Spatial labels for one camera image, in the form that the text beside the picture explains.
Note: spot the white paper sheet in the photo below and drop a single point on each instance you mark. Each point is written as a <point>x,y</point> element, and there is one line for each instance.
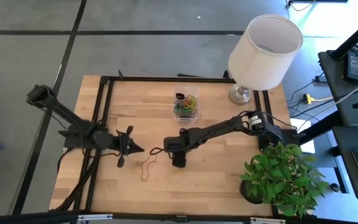
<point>299,124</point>

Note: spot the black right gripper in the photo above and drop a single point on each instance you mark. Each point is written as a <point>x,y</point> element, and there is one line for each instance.
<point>188,138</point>

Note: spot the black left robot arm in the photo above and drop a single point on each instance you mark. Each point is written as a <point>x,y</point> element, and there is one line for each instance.
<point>57,108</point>

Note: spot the black round caster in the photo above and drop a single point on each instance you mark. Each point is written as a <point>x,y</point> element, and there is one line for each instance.
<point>335,188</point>

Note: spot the silver metal bracket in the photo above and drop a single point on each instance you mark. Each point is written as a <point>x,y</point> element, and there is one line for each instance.
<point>267,221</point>
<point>95,217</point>

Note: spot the black slanted beam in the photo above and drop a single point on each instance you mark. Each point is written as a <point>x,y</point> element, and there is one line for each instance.
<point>353,37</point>

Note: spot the black power plug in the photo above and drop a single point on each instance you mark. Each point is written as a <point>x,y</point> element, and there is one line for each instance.
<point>320,78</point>

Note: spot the black table-level camera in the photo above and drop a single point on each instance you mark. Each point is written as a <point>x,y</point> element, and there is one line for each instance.
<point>181,218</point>

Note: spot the white shade table lamp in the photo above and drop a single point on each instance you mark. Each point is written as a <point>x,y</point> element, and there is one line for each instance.
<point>259,68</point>

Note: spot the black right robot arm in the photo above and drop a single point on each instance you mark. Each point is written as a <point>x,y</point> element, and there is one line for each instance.
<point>222,127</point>

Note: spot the clear plastic bin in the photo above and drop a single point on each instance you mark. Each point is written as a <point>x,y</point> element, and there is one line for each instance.
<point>186,90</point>

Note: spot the black power supply unit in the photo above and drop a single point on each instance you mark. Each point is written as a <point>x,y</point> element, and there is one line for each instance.
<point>354,67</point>

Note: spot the green potted plant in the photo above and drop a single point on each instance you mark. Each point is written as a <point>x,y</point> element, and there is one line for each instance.
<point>278,180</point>

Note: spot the yellow rubber band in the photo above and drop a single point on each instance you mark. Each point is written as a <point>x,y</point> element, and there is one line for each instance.
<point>192,100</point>

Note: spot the black desk top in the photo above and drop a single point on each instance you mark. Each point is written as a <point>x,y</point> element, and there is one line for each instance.
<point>331,81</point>
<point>346,161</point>

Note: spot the yellow power plug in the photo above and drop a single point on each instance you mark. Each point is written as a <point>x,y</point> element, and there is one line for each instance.
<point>309,99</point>

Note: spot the black metal table frame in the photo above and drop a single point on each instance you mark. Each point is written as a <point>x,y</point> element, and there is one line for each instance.
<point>166,79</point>

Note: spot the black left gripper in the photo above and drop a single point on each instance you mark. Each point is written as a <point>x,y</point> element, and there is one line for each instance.
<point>124,146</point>

